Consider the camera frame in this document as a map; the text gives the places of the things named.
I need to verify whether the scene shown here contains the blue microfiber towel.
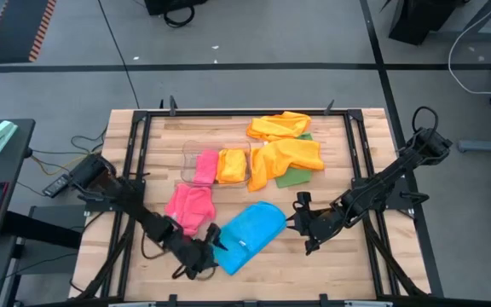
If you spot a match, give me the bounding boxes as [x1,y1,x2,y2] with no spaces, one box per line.
[213,200,288,276]

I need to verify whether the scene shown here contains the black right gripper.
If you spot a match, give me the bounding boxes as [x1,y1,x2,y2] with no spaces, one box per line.
[286,191,341,257]

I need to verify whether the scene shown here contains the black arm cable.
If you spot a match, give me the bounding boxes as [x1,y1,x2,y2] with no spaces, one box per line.
[140,232,219,282]
[411,106,441,137]

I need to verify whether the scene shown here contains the black cable bundle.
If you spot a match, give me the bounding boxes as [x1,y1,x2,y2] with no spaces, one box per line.
[74,211,138,299]
[362,217,428,298]

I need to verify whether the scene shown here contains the white floor cable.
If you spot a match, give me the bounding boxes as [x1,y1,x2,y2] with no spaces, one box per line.
[448,0,491,96]

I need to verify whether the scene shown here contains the green microfiber towel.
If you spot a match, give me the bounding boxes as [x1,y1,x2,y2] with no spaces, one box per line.
[274,132,315,188]

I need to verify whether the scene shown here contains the pink microfiber towel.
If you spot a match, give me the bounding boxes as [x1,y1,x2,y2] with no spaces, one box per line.
[164,182,217,237]
[193,148,220,185]

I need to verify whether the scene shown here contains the black equipment with cable loop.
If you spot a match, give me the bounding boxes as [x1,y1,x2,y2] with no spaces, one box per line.
[144,0,211,29]

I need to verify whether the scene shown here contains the thin black floor cable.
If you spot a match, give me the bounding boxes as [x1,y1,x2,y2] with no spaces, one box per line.
[97,0,141,110]

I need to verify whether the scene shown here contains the yellow floor cable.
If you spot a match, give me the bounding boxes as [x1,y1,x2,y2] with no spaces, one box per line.
[30,148,101,177]

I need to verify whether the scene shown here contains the clear plastic bin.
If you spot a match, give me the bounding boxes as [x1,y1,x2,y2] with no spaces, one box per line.
[180,140,253,188]

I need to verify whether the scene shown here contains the orange microfiber towel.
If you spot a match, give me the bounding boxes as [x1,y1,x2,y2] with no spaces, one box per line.
[245,111,313,142]
[216,148,248,184]
[247,138,326,193]

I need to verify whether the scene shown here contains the black power adapter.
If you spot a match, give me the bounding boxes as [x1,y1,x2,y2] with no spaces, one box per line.
[43,173,74,199]

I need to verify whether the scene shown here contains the black side desk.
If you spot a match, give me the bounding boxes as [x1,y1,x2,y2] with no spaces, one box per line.
[0,118,37,244]

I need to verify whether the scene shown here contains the black floor mat orange edge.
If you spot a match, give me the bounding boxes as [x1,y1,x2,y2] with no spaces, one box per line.
[0,0,57,65]

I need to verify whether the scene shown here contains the black desk base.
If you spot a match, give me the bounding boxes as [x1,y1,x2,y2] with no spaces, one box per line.
[388,0,491,46]

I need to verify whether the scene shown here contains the grey desk foot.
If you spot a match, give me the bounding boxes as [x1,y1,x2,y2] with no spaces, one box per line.
[457,138,491,154]

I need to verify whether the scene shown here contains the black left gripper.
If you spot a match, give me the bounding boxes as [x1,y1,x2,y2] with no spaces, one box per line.
[176,222,229,281]

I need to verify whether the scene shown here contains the black metal table frame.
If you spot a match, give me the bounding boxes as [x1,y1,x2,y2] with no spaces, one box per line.
[102,96,400,306]

